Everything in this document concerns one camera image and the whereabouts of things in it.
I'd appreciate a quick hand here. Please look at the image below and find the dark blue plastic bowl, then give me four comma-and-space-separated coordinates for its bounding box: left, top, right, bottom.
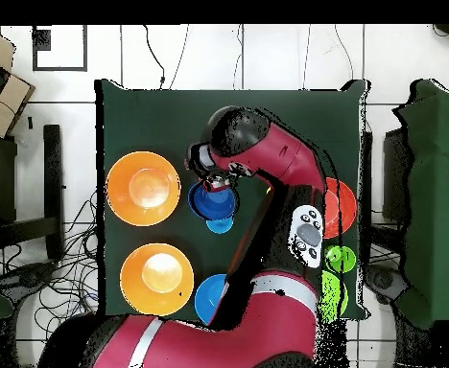
187, 180, 238, 221

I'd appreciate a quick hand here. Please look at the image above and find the light blue plastic cup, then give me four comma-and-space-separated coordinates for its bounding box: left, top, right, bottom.
205, 216, 235, 235

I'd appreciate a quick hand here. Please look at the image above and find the orange plastic bowl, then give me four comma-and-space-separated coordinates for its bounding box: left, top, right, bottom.
106, 150, 182, 227
119, 242, 196, 317

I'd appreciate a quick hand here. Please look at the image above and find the dark green tablecloth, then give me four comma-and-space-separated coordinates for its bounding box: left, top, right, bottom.
94, 79, 369, 323

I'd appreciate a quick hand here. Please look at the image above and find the light blue plastic bowl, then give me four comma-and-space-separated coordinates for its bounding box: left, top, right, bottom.
194, 273, 229, 326

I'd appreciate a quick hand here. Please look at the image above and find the red plastic bowl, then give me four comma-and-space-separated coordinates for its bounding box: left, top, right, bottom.
322, 176, 358, 240

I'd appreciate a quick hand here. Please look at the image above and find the green plastic cup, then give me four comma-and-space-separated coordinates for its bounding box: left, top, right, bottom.
324, 244, 357, 274

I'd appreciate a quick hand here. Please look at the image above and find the green plastic bowl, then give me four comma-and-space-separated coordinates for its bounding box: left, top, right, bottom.
318, 270, 349, 323

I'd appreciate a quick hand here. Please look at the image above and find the black box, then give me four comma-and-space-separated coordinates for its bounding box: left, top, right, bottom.
382, 127, 414, 223

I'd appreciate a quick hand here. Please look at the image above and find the black equipment base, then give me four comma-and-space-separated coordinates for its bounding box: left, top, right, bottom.
364, 264, 408, 306
0, 261, 59, 294

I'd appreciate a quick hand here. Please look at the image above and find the black cable with plug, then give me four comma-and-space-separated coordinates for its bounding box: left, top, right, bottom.
143, 24, 167, 90

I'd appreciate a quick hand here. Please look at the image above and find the black stand frame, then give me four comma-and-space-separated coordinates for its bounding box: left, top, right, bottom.
0, 124, 65, 262

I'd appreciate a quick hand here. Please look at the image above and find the tangle of floor cables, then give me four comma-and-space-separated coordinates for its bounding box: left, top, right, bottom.
0, 191, 103, 368

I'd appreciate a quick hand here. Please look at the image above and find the black square floor frame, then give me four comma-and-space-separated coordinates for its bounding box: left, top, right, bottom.
32, 24, 88, 73

